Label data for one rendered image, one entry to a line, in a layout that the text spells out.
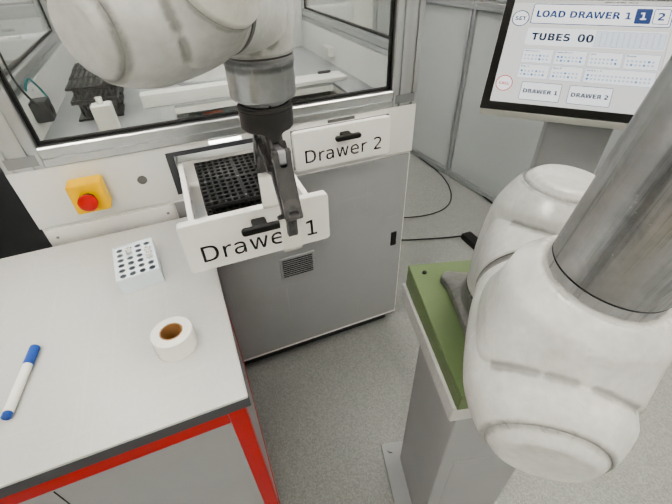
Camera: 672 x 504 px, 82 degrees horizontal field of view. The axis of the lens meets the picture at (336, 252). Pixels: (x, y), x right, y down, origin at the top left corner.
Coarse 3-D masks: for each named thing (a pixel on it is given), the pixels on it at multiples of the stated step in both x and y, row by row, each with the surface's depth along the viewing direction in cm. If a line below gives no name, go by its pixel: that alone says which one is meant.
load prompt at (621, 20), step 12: (540, 12) 98; (552, 12) 97; (564, 12) 96; (576, 12) 95; (588, 12) 94; (600, 12) 93; (612, 12) 93; (624, 12) 92; (636, 12) 91; (648, 12) 90; (660, 12) 89; (564, 24) 96; (576, 24) 95; (588, 24) 94; (600, 24) 93; (612, 24) 92; (624, 24) 92; (636, 24) 91; (648, 24) 90; (660, 24) 89
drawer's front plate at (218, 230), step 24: (312, 192) 76; (216, 216) 71; (240, 216) 72; (264, 216) 74; (312, 216) 78; (192, 240) 71; (216, 240) 73; (240, 240) 75; (264, 240) 77; (312, 240) 82; (192, 264) 74; (216, 264) 76
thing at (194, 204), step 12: (204, 156) 99; (216, 156) 99; (228, 156) 100; (180, 168) 94; (192, 168) 99; (180, 180) 94; (192, 180) 100; (192, 192) 96; (300, 192) 84; (192, 204) 88; (192, 216) 77; (204, 216) 88
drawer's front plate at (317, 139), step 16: (320, 128) 102; (336, 128) 104; (352, 128) 106; (368, 128) 107; (384, 128) 109; (304, 144) 103; (320, 144) 105; (336, 144) 107; (352, 144) 108; (368, 144) 110; (384, 144) 112; (304, 160) 106; (336, 160) 109
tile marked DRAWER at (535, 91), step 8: (520, 88) 98; (528, 88) 98; (536, 88) 97; (544, 88) 97; (552, 88) 96; (560, 88) 95; (520, 96) 98; (528, 96) 98; (536, 96) 97; (544, 96) 97; (552, 96) 96
